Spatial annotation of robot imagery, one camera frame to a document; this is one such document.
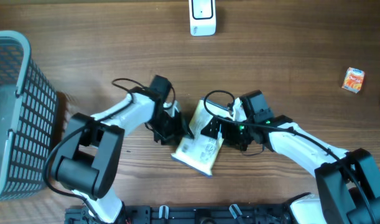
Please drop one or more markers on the orange tissue pack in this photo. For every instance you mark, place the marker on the orange tissue pack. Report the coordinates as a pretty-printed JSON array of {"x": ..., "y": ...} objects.
[{"x": 353, "y": 80}]

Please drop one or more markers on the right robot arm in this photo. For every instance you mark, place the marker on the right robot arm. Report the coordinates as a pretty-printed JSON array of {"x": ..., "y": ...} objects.
[{"x": 348, "y": 182}]

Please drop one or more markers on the grey plastic shopping basket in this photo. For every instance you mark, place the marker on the grey plastic shopping basket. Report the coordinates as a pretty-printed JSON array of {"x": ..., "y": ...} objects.
[{"x": 28, "y": 111}]

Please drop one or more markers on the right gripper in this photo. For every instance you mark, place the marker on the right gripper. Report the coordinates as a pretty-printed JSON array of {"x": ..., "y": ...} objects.
[{"x": 227, "y": 135}]

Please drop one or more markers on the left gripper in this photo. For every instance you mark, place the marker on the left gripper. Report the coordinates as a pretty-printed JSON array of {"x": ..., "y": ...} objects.
[{"x": 178, "y": 126}]

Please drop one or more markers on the white barcode scanner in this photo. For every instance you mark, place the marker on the white barcode scanner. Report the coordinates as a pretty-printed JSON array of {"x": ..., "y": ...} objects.
[{"x": 202, "y": 14}]

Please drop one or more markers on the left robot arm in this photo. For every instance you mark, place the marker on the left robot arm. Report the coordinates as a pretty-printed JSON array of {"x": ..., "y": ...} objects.
[{"x": 85, "y": 162}]

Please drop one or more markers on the white yellow wet wipes pack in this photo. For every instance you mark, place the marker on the white yellow wet wipes pack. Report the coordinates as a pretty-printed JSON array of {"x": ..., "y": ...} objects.
[{"x": 200, "y": 152}]

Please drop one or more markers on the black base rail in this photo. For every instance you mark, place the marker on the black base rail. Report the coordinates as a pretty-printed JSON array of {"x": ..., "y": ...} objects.
[{"x": 258, "y": 214}]

